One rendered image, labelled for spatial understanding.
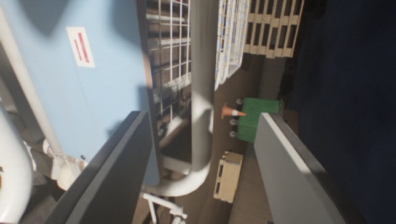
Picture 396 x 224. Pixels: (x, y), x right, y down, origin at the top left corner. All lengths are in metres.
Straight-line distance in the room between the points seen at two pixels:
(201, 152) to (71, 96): 0.18
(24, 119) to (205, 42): 0.36
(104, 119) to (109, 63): 0.08
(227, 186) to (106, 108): 5.65
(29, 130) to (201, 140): 0.33
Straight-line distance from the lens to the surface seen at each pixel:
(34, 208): 0.91
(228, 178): 5.72
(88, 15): 0.22
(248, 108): 6.02
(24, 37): 0.31
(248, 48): 3.90
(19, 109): 0.43
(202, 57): 0.16
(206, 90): 0.17
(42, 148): 0.46
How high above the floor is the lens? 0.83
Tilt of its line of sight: 18 degrees down
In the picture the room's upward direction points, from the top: 101 degrees clockwise
